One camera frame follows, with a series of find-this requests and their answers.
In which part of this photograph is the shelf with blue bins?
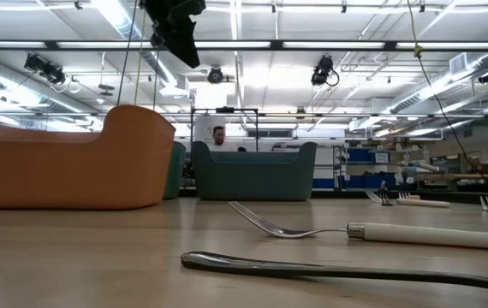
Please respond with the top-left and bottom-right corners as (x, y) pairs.
(311, 145), (399, 190)

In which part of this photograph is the black overhead frame bar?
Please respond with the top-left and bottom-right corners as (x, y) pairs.
(0, 39), (488, 52)

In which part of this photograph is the black metal frame stand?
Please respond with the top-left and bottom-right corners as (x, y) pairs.
(190, 105), (259, 153)

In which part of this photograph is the black cable with yellow tie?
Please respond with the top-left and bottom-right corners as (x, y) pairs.
(405, 0), (487, 183)

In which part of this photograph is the black overhead camera with cable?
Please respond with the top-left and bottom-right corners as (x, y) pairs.
(310, 54), (341, 88)

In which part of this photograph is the black table frame rail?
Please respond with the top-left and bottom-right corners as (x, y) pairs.
(310, 189), (488, 204)

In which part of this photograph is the person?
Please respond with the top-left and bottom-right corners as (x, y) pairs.
(206, 125), (235, 153)

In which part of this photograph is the black hanging cable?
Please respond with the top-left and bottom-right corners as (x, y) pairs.
(116, 0), (139, 107)

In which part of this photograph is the round black ceiling device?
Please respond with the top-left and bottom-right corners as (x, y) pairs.
(206, 66), (225, 86)

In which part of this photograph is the blue plastic bin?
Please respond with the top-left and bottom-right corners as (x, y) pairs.
(190, 140), (318, 202)

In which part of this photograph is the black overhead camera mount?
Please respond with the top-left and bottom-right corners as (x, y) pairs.
(23, 53), (68, 86)

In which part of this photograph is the yellowish hanging cable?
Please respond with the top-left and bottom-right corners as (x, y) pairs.
(134, 8), (148, 107)

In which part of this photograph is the silver air duct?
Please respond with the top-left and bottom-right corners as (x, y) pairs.
(0, 50), (99, 129)
(389, 50), (488, 115)

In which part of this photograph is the green plastic bin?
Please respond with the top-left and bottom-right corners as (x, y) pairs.
(162, 140), (187, 201)

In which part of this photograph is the white-handled silver fork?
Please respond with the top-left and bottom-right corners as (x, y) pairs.
(364, 190), (451, 210)
(228, 200), (488, 252)

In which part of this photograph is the orange plastic bin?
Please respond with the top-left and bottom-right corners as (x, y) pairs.
(0, 104), (176, 210)

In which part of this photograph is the white cylindrical tank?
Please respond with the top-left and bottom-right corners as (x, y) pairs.
(193, 114), (228, 151)

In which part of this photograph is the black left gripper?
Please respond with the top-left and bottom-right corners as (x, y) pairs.
(140, 0), (207, 69)

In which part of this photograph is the wooden workbench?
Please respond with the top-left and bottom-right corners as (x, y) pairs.
(414, 172), (488, 181)

